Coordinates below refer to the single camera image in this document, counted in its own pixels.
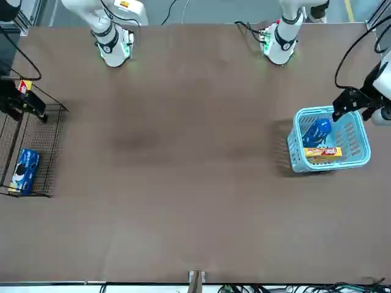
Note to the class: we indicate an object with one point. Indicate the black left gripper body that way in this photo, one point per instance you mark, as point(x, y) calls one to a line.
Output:
point(368, 91)

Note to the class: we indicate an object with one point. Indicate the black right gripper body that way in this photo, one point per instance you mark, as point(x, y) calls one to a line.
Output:
point(7, 91)

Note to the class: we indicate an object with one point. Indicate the blue cookie box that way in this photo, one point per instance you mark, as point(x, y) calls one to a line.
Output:
point(24, 171)
point(317, 131)

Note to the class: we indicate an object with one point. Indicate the yellow nabati wafer box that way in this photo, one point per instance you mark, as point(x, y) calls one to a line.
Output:
point(323, 151)
point(25, 86)

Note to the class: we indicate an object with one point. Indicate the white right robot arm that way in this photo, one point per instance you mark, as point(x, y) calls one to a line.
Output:
point(113, 49)

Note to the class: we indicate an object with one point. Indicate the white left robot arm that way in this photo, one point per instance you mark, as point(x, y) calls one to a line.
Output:
point(282, 45)

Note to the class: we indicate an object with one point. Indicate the light blue plastic basket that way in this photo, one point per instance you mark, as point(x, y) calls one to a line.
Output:
point(351, 143)

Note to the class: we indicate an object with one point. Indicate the person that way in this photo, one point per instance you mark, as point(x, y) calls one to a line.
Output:
point(317, 13)

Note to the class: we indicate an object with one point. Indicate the white box with warning label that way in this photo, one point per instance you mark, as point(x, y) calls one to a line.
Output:
point(131, 9)

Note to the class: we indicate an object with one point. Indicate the aluminium frame post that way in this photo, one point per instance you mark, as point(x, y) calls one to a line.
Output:
point(378, 12)
point(29, 15)

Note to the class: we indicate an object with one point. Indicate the aluminium camera post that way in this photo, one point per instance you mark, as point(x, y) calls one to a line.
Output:
point(197, 280)

